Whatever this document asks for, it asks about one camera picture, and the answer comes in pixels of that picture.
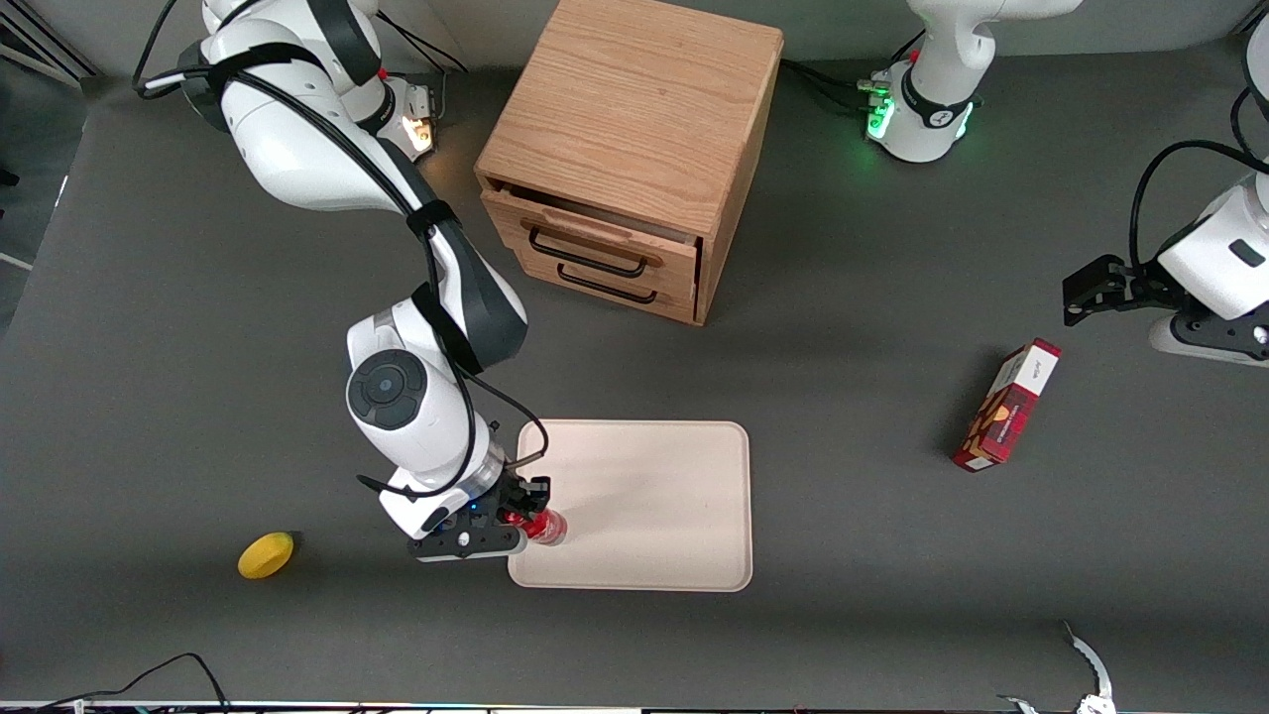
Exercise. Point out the red plaid shortbread box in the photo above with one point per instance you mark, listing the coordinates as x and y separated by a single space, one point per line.
1001 416

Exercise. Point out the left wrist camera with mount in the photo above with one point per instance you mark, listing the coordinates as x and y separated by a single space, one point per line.
1205 352

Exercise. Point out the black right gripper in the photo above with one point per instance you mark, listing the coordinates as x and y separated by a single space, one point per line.
517 496

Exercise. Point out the yellow lemon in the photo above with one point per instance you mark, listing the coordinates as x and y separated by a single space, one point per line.
266 555

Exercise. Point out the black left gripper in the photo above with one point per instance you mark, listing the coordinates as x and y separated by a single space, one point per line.
1137 281

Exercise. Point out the wooden drawer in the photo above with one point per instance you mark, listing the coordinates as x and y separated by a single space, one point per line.
506 223
535 270

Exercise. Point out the beige plastic tray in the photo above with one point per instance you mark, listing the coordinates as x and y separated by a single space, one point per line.
644 506

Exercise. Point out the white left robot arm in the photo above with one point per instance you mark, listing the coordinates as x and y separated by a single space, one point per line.
932 109

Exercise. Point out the wooden drawer cabinet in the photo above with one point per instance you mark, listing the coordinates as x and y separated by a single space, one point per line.
634 99

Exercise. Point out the serrated silver metal strip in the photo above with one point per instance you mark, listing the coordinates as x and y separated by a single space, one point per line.
1091 659

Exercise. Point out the small silver metal clip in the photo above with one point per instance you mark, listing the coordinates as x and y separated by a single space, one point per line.
1019 704

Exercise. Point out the red coke bottle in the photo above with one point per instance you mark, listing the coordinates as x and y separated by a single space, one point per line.
547 529

